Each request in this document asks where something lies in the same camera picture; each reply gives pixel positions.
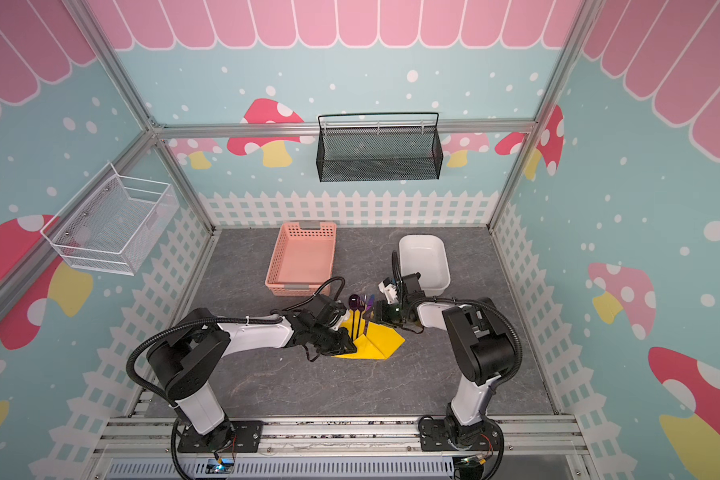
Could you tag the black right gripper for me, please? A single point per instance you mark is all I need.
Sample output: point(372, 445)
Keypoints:
point(381, 312)

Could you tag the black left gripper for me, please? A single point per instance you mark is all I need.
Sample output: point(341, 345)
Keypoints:
point(342, 343)

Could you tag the yellow paper napkin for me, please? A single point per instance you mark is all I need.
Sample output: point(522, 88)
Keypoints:
point(372, 341)

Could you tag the purple metal fork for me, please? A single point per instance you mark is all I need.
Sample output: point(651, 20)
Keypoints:
point(361, 311)

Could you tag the purple metal spoon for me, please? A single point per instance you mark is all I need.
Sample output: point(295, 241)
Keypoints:
point(353, 305)

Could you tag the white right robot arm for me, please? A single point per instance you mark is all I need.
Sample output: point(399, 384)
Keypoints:
point(488, 353)

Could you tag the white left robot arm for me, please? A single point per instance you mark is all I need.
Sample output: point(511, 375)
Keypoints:
point(176, 364)

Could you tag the white plastic tub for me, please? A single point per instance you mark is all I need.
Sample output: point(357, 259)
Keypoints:
point(426, 255)

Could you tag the pink perforated plastic basket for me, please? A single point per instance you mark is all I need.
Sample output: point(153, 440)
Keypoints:
point(302, 258)

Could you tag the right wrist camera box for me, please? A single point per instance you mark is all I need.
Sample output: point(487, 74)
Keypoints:
point(395, 290)

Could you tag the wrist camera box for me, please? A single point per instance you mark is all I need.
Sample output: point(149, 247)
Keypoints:
point(326, 311)
point(395, 290)

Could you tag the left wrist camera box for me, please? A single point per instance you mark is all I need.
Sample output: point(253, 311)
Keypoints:
point(326, 311)

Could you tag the black mesh wall basket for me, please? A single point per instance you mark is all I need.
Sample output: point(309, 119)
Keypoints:
point(376, 147)

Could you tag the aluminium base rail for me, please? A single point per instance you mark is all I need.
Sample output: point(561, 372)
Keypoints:
point(374, 447)

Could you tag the white wire wall basket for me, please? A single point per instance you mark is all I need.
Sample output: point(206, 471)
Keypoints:
point(113, 224)

